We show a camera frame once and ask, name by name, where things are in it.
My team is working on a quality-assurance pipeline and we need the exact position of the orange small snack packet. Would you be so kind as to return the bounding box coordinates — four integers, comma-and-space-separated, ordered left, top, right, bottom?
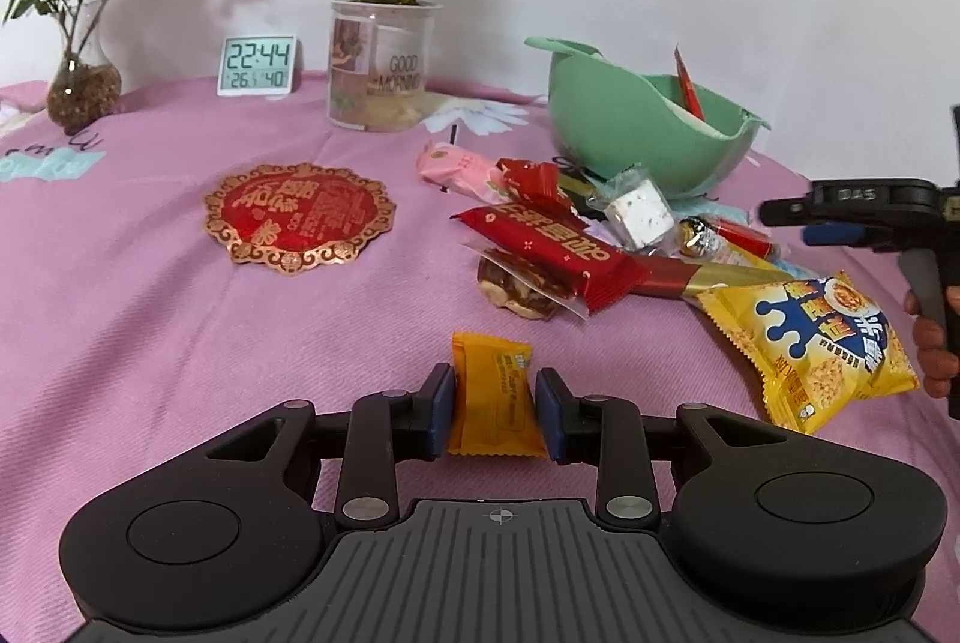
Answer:
448, 333, 547, 459

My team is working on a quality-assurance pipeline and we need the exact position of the gold red stick sachet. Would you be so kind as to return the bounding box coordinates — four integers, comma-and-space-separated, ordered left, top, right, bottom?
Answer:
631, 255, 793, 298

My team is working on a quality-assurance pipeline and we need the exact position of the yellow cracker snack bag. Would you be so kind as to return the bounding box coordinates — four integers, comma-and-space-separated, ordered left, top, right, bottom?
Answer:
697, 272, 919, 435

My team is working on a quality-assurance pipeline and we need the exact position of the yellow red jelly packet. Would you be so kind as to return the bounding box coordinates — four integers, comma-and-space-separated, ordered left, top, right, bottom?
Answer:
709, 217, 779, 261

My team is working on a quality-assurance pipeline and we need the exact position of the nut bar clear wrapper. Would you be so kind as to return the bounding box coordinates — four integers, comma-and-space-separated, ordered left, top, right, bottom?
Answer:
466, 243, 589, 321

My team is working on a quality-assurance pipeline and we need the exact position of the red long snack bar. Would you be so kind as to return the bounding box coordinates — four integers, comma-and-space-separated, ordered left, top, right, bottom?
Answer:
454, 202, 649, 315

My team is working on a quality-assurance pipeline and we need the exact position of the white nougat clear packet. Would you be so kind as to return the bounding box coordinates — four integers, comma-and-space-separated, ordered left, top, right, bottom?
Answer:
587, 165, 675, 253

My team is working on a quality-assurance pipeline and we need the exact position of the small red candy packet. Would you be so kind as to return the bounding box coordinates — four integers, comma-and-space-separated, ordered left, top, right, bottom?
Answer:
496, 158, 574, 219

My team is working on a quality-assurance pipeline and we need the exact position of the dark red drink powder sachet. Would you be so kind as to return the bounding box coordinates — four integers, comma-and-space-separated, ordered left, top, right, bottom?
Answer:
674, 46, 704, 119

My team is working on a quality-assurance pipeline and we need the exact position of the person's right hand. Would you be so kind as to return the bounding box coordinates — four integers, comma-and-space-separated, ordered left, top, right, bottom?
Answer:
903, 292, 960, 399

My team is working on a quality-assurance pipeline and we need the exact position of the red gold round coaster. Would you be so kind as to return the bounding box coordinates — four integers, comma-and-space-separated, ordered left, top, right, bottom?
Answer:
203, 163, 395, 276

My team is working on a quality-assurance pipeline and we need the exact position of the pink patterned tablecloth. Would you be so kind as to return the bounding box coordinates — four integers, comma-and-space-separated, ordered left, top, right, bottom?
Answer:
0, 68, 960, 643

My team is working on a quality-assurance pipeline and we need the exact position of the black gold chocolate bar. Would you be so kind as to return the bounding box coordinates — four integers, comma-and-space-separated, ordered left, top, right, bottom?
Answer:
556, 170, 607, 220

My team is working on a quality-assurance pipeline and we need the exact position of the pink candy packet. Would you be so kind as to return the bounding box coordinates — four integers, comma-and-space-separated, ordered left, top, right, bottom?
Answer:
416, 142, 509, 204

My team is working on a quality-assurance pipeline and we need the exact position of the green plastic bowl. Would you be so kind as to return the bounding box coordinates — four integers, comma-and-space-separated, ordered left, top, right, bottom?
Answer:
524, 37, 768, 199

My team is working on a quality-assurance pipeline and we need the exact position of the digital clock thermometer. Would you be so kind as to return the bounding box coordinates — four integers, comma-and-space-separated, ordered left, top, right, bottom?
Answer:
217, 35, 298, 98

